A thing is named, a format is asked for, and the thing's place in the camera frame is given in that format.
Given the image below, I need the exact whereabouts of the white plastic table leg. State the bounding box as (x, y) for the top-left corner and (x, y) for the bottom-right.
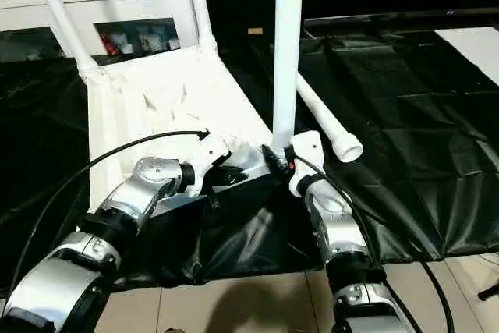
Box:
(184, 0), (219, 55)
(271, 0), (306, 156)
(296, 74), (366, 165)
(22, 0), (104, 78)

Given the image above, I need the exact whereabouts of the black work mat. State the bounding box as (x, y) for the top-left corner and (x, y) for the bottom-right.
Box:
(0, 30), (499, 291)

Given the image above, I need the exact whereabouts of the white flat board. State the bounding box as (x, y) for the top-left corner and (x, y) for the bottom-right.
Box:
(435, 27), (499, 86)

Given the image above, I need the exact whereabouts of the black stand base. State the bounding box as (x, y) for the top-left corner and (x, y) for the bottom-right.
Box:
(476, 277), (499, 304)

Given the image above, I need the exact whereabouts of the white glass-door cabinet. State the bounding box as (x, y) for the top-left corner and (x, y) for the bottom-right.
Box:
(0, 0), (201, 62)

